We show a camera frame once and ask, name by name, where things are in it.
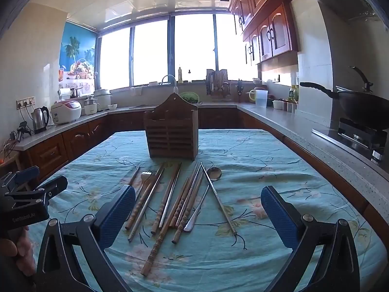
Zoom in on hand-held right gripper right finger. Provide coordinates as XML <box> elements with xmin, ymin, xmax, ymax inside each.
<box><xmin>261</xmin><ymin>185</ymin><xmax>361</xmax><ymax>292</ymax></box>

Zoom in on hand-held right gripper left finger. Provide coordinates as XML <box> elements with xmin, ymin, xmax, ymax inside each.
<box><xmin>36</xmin><ymin>185</ymin><xmax>136</xmax><ymax>292</ymax></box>

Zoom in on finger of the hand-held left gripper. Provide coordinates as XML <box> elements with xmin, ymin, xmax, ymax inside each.
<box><xmin>10</xmin><ymin>166</ymin><xmax>41</xmax><ymax>191</ymax></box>
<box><xmin>35</xmin><ymin>175</ymin><xmax>68</xmax><ymax>203</ymax></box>

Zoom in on metal chopstick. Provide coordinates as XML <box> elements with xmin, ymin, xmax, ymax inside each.
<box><xmin>128</xmin><ymin>168</ymin><xmax>165</xmax><ymax>242</ymax></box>
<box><xmin>200</xmin><ymin>162</ymin><xmax>238</xmax><ymax>236</ymax></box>
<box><xmin>159</xmin><ymin>162</ymin><xmax>182</xmax><ymax>229</ymax></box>

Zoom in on metal fork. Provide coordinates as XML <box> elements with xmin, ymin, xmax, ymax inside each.
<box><xmin>134</xmin><ymin>170</ymin><xmax>158</xmax><ymax>207</ymax></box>

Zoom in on pile of wooden chopsticks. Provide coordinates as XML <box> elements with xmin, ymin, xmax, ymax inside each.
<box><xmin>124</xmin><ymin>162</ymin><xmax>205</xmax><ymax>277</ymax></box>

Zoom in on metal spoon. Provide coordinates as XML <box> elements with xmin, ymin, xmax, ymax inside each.
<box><xmin>183</xmin><ymin>167</ymin><xmax>222</xmax><ymax>232</ymax></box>

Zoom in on wooden slatted utensil holder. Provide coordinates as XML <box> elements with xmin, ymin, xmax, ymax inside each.
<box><xmin>143</xmin><ymin>93</ymin><xmax>199</xmax><ymax>161</ymax></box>

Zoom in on person's left hand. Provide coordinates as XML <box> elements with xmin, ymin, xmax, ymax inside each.
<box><xmin>0</xmin><ymin>236</ymin><xmax>36</xmax><ymax>276</ymax></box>

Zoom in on small black tripod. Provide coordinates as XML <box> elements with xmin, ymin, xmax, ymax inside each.
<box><xmin>17</xmin><ymin>121</ymin><xmax>32</xmax><ymax>142</ymax></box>

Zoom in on dark wooden lower cabinets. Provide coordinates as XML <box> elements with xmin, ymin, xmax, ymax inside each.
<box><xmin>18</xmin><ymin>108</ymin><xmax>286</xmax><ymax>180</ymax></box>

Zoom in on steel electric kettle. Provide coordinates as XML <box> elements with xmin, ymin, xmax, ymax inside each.
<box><xmin>31</xmin><ymin>106</ymin><xmax>50</xmax><ymax>134</ymax></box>

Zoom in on teal floral tablecloth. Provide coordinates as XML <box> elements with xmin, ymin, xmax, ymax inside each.
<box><xmin>18</xmin><ymin>128</ymin><xmax>388</xmax><ymax>292</ymax></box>

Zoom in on white rice cooker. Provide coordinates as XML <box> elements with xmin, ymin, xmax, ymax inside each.
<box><xmin>50</xmin><ymin>100</ymin><xmax>82</xmax><ymax>125</ymax></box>

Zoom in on grey kitchen countertop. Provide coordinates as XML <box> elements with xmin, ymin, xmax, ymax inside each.
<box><xmin>14</xmin><ymin>102</ymin><xmax>389</xmax><ymax>228</ymax></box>

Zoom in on small white electric cooker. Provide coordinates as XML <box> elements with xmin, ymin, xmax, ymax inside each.
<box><xmin>83</xmin><ymin>95</ymin><xmax>101</xmax><ymax>116</ymax></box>

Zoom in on large white electric cooker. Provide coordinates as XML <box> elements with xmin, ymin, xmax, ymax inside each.
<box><xmin>93</xmin><ymin>89</ymin><xmax>112</xmax><ymax>111</ymax></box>

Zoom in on gas stove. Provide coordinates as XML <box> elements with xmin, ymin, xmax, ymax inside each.
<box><xmin>312</xmin><ymin>117</ymin><xmax>389</xmax><ymax>165</ymax></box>

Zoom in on black wok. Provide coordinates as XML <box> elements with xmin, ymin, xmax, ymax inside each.
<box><xmin>299</xmin><ymin>66</ymin><xmax>389</xmax><ymax>128</ymax></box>

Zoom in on green colander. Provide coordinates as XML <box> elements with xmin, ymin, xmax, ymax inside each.
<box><xmin>179</xmin><ymin>92</ymin><xmax>200</xmax><ymax>104</ymax></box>

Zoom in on sink faucet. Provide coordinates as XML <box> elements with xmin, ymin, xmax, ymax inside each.
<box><xmin>161</xmin><ymin>74</ymin><xmax>178</xmax><ymax>93</ymax></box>

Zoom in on dish drying rack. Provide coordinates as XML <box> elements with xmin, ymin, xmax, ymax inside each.
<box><xmin>206</xmin><ymin>68</ymin><xmax>230</xmax><ymax>98</ymax></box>

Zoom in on large kitchen window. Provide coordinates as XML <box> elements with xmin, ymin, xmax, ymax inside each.
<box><xmin>96</xmin><ymin>10</ymin><xmax>262</xmax><ymax>90</ymax></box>

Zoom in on wooden upper cabinets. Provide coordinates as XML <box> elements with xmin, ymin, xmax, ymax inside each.
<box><xmin>229</xmin><ymin>0</ymin><xmax>300</xmax><ymax>65</ymax></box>

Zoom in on wall socket strip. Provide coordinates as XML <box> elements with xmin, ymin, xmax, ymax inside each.
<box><xmin>16</xmin><ymin>96</ymin><xmax>36</xmax><ymax>109</ymax></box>

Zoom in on translucent jug green handle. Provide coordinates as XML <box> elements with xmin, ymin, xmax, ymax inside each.
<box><xmin>248</xmin><ymin>89</ymin><xmax>268</xmax><ymax>107</ymax></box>

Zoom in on palm tree wall poster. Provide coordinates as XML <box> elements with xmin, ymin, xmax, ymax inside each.
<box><xmin>58</xmin><ymin>21</ymin><xmax>97</xmax><ymax>89</ymax></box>

